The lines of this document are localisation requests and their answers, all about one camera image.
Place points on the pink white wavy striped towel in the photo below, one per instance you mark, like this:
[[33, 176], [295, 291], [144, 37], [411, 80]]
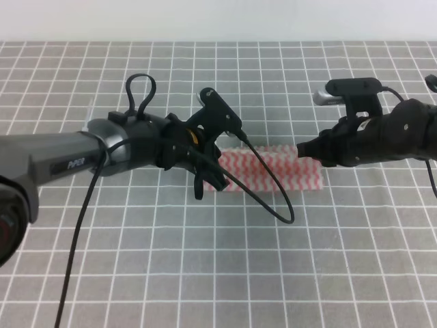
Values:
[[294, 173]]

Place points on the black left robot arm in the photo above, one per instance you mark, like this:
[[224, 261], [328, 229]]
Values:
[[29, 161]]

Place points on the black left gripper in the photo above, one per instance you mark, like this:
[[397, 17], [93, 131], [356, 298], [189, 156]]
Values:
[[179, 143]]

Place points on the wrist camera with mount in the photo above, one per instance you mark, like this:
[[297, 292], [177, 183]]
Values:
[[359, 95], [215, 116]]

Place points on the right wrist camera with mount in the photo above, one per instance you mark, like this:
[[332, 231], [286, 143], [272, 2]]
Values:
[[359, 95]]

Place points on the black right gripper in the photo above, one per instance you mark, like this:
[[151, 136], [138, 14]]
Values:
[[335, 145]]

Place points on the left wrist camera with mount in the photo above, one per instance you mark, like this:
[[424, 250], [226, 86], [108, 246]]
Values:
[[215, 116]]

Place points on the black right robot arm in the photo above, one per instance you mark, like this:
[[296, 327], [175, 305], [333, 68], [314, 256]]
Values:
[[408, 132]]

